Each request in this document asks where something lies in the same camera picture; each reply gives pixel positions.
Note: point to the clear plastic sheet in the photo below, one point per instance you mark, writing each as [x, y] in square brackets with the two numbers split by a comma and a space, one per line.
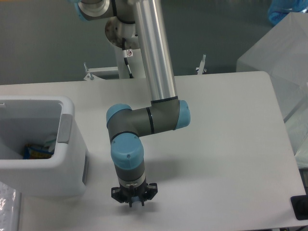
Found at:
[10, 202]

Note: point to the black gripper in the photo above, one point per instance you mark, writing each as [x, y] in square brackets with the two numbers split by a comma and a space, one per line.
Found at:
[145, 192]

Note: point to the clear plastic wrapper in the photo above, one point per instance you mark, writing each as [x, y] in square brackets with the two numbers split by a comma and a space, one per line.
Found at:
[50, 143]

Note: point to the black device at edge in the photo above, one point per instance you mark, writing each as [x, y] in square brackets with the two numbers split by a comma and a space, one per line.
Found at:
[300, 206]

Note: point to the blue plastic bag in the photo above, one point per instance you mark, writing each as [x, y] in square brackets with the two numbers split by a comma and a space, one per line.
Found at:
[280, 8]

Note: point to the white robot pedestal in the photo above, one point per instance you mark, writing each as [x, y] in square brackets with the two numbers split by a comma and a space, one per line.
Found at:
[130, 60]

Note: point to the yellow blue snack bag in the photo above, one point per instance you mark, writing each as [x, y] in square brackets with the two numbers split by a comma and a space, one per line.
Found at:
[32, 151]

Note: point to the white pedestal base frame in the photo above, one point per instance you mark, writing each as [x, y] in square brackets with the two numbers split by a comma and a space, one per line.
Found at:
[114, 73]

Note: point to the clear plastic water bottle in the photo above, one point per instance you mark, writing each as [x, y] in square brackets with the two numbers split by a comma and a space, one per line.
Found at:
[136, 201]

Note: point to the translucent plastic storage box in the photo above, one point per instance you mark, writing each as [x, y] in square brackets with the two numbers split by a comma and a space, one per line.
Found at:
[283, 54]

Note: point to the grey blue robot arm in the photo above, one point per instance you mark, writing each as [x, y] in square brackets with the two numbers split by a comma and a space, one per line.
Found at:
[131, 25]

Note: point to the white trash can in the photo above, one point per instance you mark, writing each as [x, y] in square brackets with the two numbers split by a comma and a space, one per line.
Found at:
[30, 120]

